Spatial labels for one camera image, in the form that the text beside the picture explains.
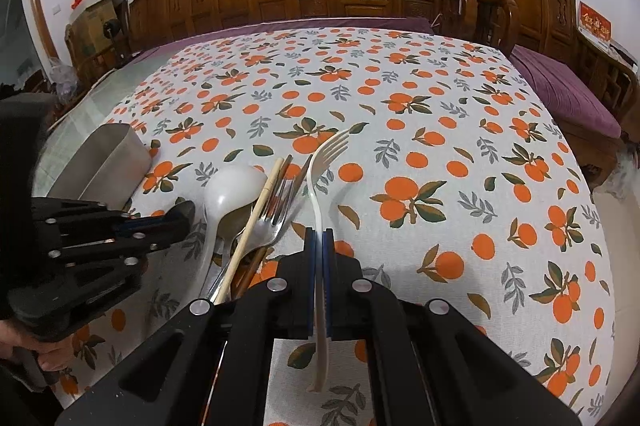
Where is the red calendar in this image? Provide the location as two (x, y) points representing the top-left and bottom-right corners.
(577, 0), (613, 42)

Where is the wooden door frame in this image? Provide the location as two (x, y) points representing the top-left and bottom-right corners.
(22, 0), (60, 62)

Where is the white plastic fork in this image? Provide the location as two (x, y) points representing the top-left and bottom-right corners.
(306, 129), (351, 394)

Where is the purple seat cushion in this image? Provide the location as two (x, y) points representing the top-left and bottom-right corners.
(510, 44), (623, 139)

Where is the light wooden chopstick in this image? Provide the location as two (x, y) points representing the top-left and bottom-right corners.
(217, 157), (285, 305)

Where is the clear plastic bag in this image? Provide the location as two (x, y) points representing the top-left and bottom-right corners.
(47, 56), (83, 109)

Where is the person's left hand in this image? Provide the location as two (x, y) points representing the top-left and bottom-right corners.
(0, 320), (77, 373)

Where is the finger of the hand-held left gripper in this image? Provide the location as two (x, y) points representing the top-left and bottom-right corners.
(9, 226), (197, 342)
(30, 198), (173, 237)

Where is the metal fork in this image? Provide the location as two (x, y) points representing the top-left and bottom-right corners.
(205, 176), (299, 304)

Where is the metal spoon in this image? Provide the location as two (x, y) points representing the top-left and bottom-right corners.
(207, 205), (255, 301)

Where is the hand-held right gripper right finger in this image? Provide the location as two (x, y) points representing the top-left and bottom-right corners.
(322, 228), (583, 426)

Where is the orange print tablecloth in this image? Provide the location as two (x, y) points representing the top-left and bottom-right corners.
(50, 28), (618, 426)

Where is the stack of cardboard boxes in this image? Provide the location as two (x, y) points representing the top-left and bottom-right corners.
(64, 0), (132, 74)

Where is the white plastic bag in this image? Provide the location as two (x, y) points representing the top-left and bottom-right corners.
(606, 141), (640, 203)

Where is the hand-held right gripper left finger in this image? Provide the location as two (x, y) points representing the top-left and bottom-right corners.
(55, 228), (321, 426)

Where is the long purple bench cushion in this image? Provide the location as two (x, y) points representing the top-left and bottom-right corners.
(132, 16), (433, 56)

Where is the stainless steel utensil holder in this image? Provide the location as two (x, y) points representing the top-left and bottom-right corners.
(47, 122), (153, 211)

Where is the wooden chair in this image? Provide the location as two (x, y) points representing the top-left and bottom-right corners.
(432, 0), (478, 41)
(474, 0), (521, 56)

